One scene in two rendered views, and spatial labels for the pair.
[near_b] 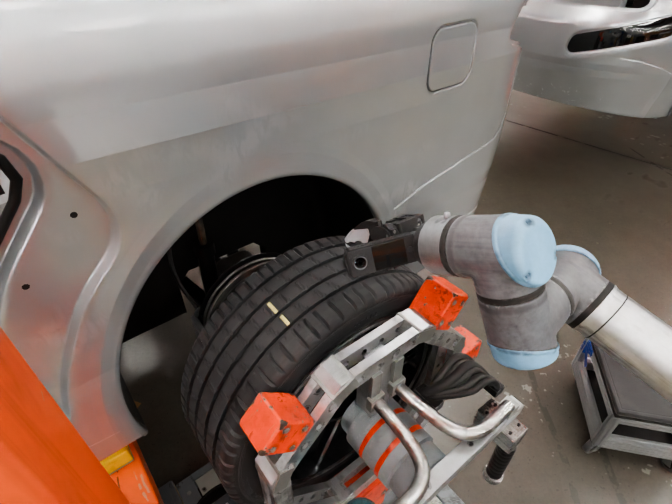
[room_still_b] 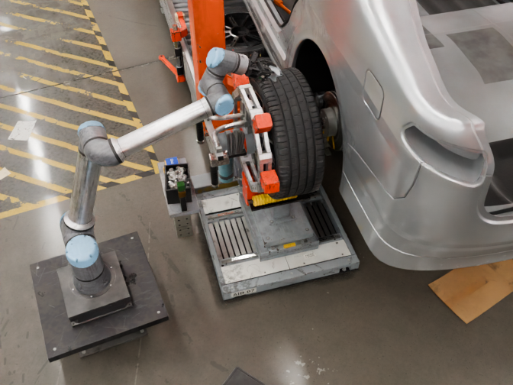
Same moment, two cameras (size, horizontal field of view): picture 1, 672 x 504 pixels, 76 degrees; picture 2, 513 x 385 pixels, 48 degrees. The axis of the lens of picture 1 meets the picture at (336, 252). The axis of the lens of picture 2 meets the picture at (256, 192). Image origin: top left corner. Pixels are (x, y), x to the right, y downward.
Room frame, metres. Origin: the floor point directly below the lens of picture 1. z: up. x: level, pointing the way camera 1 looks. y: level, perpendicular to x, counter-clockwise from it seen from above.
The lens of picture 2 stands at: (1.41, -2.15, 2.87)
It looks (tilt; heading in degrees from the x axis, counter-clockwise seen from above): 47 degrees down; 113
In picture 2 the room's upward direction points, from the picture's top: straight up
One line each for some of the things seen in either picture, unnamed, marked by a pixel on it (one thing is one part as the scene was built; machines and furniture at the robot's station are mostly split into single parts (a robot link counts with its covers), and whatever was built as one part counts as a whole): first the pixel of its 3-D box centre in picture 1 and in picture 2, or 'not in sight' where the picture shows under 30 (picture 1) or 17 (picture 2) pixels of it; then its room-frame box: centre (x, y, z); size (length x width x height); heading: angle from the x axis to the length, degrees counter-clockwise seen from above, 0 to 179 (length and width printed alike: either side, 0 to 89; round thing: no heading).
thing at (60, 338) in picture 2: not in sight; (101, 304); (-0.01, -0.89, 0.15); 0.60 x 0.60 x 0.30; 46
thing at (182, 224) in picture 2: not in sight; (180, 208); (0.09, -0.16, 0.21); 0.10 x 0.10 x 0.42; 38
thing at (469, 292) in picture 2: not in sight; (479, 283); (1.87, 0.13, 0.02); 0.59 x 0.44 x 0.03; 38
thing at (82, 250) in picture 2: not in sight; (84, 256); (-0.02, -0.89, 0.58); 0.17 x 0.15 x 0.18; 135
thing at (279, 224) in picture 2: not in sight; (279, 202); (0.66, 0.03, 0.32); 0.40 x 0.30 x 0.28; 128
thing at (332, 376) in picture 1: (370, 419); (250, 140); (0.52, -0.08, 0.85); 0.54 x 0.07 x 0.54; 128
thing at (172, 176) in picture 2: not in sight; (178, 182); (0.14, -0.22, 0.51); 0.20 x 0.14 x 0.13; 120
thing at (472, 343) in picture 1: (458, 348); (269, 182); (0.72, -0.32, 0.85); 0.09 x 0.08 x 0.07; 128
